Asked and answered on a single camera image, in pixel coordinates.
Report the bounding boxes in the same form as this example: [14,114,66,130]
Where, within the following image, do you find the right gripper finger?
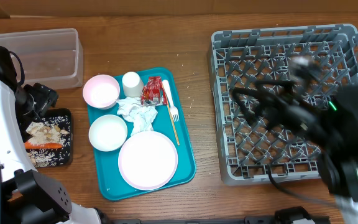
[254,80,295,93]
[231,87,271,124]

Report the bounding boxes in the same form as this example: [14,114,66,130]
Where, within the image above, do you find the pile of rice and nuts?
[25,115,71,166]

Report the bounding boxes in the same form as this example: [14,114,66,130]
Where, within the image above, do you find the orange carrot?
[24,141,63,149]

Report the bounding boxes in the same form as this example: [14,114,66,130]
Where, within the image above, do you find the pink bowl with nuts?
[83,75,121,110]

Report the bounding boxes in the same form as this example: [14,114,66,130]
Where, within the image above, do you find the white bowl with rice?
[88,114,127,152]

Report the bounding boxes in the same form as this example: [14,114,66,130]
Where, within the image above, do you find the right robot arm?
[231,80,358,203]

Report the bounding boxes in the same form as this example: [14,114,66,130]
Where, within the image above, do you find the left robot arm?
[0,46,110,223]

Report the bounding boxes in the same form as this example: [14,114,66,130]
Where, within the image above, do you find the black waste tray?
[23,108,74,168]

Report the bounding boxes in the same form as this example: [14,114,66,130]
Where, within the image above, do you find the grey dishwasher rack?
[209,24,358,185]

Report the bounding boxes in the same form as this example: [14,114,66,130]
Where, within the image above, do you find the clear plastic bin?
[0,28,84,90]

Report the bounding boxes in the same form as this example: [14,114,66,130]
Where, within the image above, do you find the white plastic fork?
[162,80,180,122]

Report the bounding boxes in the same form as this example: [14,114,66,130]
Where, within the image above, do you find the wooden chopstick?
[163,90,180,146]

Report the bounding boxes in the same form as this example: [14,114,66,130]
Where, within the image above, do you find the teal serving tray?
[94,67,196,201]

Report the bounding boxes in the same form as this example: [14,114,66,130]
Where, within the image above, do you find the red snack wrapper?
[140,76,167,106]

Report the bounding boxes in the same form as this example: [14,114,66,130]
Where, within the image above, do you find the white paper cup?
[122,72,144,98]

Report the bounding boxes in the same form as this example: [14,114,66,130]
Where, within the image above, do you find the crumpled white napkin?
[117,97,158,136]

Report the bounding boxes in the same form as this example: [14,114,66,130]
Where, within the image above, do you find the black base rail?
[110,207,331,224]

